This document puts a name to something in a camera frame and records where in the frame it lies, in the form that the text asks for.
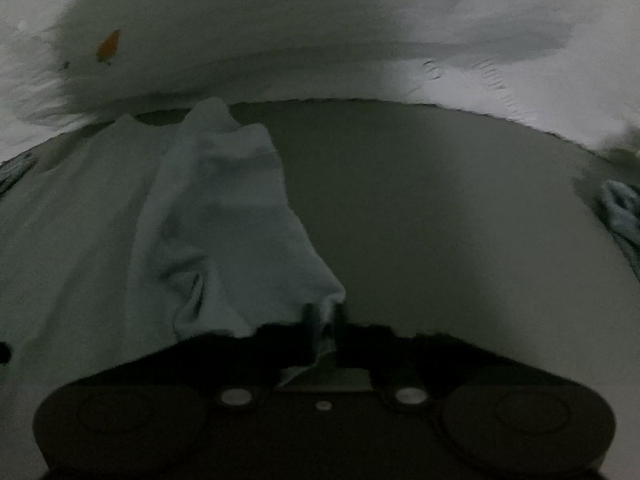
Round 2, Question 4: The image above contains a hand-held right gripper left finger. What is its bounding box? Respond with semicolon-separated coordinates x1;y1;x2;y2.
92;304;325;411

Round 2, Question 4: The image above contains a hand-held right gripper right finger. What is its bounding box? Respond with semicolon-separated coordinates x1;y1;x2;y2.
332;304;576;411

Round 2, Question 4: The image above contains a pale blue garment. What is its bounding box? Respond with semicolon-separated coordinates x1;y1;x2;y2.
0;97;347;376

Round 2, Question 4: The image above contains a grey-green sheet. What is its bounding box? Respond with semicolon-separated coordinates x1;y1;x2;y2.
132;97;640;436

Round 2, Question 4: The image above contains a light blue crumpled cloth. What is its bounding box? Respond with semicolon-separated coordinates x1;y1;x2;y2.
600;179;640;281

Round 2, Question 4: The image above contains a white carrot print blanket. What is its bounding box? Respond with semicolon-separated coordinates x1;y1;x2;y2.
0;0;640;166

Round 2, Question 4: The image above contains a teal striped cloth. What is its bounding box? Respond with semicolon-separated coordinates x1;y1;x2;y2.
0;152;38;196

